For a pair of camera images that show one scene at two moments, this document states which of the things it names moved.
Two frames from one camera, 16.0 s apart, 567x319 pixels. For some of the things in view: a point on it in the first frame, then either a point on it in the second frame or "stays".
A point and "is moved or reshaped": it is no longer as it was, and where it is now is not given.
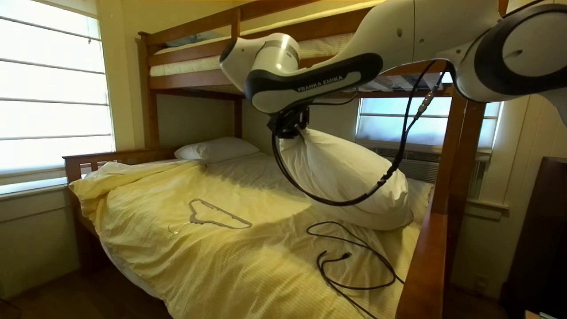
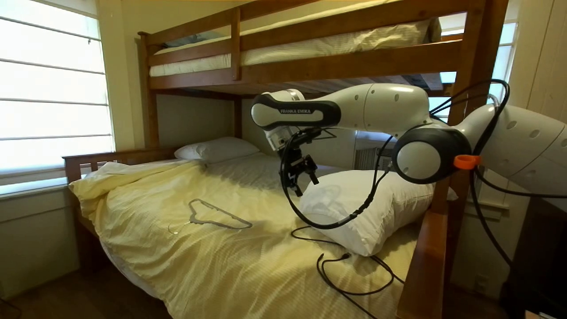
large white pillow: x=336 y=170 is moved or reshaped
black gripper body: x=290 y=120 -> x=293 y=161
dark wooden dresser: x=538 y=285 stays
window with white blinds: x=54 y=90 stays
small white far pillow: x=217 y=149 stays
